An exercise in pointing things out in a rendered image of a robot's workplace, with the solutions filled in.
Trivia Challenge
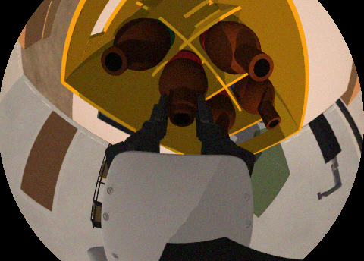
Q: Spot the yellow divided crate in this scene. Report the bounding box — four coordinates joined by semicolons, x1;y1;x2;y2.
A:
61;0;309;155

